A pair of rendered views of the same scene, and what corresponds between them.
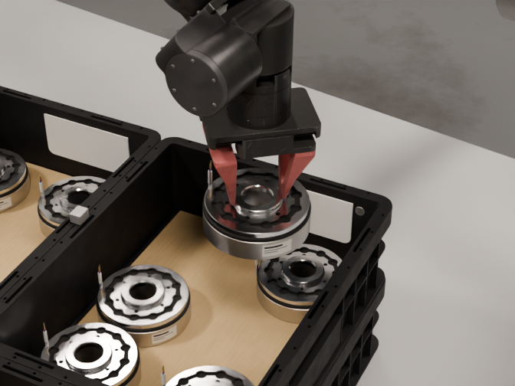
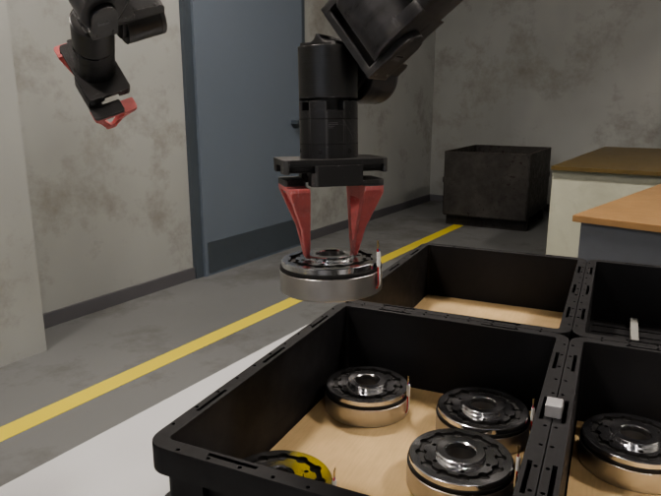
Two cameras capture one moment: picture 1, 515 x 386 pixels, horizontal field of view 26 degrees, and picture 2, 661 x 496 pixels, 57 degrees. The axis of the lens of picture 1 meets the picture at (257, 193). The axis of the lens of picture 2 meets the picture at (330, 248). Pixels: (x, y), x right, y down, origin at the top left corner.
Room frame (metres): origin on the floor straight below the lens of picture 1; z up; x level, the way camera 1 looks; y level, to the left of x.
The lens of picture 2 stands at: (1.45, -0.02, 1.20)
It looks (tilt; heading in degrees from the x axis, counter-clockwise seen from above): 14 degrees down; 178
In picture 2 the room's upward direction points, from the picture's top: straight up
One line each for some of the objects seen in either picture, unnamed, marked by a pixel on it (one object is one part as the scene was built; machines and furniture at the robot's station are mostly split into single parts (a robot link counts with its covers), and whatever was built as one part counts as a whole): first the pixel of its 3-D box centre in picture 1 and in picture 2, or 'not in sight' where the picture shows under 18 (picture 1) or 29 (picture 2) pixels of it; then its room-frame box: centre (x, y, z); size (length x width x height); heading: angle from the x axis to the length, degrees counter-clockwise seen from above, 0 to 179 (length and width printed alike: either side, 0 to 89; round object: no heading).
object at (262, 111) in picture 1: (258, 94); (329, 138); (0.84, 0.00, 1.16); 0.10 x 0.07 x 0.07; 102
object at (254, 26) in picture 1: (256, 37); (330, 74); (0.84, 0.00, 1.23); 0.07 x 0.06 x 0.07; 147
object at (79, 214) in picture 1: (79, 215); (554, 407); (0.96, 0.20, 0.94); 0.02 x 0.01 x 0.01; 154
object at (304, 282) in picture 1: (303, 270); (277, 477); (0.95, -0.05, 0.86); 0.05 x 0.05 x 0.01
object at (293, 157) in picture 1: (269, 157); (319, 211); (0.85, -0.01, 1.09); 0.07 x 0.07 x 0.09; 12
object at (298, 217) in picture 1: (257, 201); (330, 260); (0.85, 0.00, 1.04); 0.10 x 0.10 x 0.01
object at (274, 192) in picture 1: (257, 197); (330, 255); (0.85, 0.00, 1.05); 0.05 x 0.05 x 0.01
